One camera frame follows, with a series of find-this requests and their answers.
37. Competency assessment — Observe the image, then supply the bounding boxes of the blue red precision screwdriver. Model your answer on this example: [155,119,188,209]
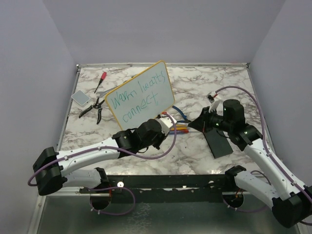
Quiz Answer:
[169,130,201,135]

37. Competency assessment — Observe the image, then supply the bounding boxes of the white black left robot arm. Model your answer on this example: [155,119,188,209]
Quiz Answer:
[33,117,174,196]

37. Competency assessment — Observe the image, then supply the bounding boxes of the black rectangular eraser block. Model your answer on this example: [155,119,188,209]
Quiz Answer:
[204,130,234,159]

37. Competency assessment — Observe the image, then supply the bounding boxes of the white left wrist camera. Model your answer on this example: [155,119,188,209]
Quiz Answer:
[156,112,177,135]

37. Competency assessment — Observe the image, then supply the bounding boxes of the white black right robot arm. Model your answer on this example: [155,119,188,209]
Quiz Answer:
[189,99,312,228]

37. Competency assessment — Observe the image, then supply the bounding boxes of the silver open-end wrench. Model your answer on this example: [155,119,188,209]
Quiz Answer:
[97,90,110,98]

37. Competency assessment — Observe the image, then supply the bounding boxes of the blue handled cutting pliers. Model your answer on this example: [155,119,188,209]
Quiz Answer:
[172,105,191,123]

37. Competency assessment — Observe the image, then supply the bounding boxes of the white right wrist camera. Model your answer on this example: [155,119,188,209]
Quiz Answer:
[206,91,223,113]

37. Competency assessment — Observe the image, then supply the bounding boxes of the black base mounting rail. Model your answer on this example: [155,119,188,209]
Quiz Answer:
[79,174,238,204]

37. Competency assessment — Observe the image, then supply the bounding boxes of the red handled screwdriver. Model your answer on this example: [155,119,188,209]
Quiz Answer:
[94,72,107,93]

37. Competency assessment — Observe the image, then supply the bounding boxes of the yellow framed whiteboard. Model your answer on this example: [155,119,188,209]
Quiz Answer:
[105,60,175,130]

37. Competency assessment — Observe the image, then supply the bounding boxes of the small white square device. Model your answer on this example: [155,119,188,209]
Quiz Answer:
[71,90,91,107]

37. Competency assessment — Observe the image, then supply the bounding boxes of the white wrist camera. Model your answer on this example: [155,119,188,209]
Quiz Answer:
[156,112,177,135]
[206,91,223,113]

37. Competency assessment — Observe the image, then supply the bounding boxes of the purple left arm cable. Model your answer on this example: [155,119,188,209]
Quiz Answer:
[27,112,177,216]

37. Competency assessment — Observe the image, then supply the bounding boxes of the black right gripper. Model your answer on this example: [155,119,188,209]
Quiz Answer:
[189,106,233,133]

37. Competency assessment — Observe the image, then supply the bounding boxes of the orange pen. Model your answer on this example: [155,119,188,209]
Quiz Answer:
[170,127,188,131]

